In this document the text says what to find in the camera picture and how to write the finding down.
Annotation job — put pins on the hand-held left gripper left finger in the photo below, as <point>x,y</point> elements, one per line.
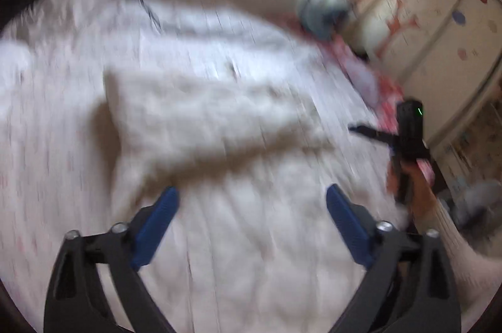
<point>157,227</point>

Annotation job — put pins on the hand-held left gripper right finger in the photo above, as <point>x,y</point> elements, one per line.
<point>349,225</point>

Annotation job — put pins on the cream wardrobe with tree decal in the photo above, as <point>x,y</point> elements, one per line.
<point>431,35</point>

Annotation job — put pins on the beige quilted jacket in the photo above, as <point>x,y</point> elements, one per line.
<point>196,109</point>

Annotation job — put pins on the person's right hand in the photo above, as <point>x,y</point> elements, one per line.
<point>421,184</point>

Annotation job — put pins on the cherry print duvet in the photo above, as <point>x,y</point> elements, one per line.
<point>70,89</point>

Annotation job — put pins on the person's right forearm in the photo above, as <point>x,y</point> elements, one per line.
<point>451,239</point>

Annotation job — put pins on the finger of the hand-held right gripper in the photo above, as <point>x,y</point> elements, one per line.
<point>372,133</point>

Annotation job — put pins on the pink pillow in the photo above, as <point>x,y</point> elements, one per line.
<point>359,72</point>

